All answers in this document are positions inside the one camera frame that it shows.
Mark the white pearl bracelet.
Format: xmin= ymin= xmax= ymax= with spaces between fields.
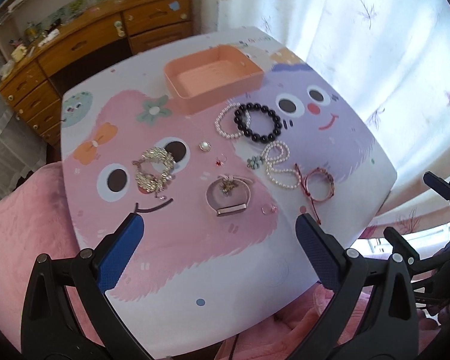
xmin=214 ymin=103 xmax=253 ymax=141

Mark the pink band watch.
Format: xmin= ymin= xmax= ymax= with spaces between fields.
xmin=205 ymin=175 xmax=254 ymax=217

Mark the black bead bracelet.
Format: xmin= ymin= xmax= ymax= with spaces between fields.
xmin=233 ymin=101 xmax=284 ymax=145

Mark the white floral curtain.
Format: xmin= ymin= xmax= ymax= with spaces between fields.
xmin=218 ymin=0 xmax=450 ymax=236

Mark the pink rectangular tray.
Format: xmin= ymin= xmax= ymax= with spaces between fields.
xmin=163 ymin=45 xmax=265 ymax=115

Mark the cartoon printed table mat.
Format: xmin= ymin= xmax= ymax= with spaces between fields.
xmin=61 ymin=28 xmax=397 ymax=359

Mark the red braided cord bracelet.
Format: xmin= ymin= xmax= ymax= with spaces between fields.
xmin=293 ymin=162 xmax=336 ymax=225

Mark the gold rhinestone bracelet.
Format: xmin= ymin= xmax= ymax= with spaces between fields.
xmin=131 ymin=146 xmax=176 ymax=200

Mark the round pearl brooch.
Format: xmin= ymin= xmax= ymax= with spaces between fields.
xmin=198 ymin=141 xmax=211 ymax=153

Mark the silver ring pink stone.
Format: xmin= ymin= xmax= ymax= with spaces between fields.
xmin=261 ymin=203 xmax=278 ymax=215

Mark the pink bed blanket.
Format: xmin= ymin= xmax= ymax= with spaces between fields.
xmin=0 ymin=160 xmax=450 ymax=360

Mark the long pearl necklace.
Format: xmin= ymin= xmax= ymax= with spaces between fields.
xmin=261 ymin=140 xmax=303 ymax=191

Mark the wooden desk with drawers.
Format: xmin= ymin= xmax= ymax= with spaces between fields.
xmin=0 ymin=0 xmax=193 ymax=146

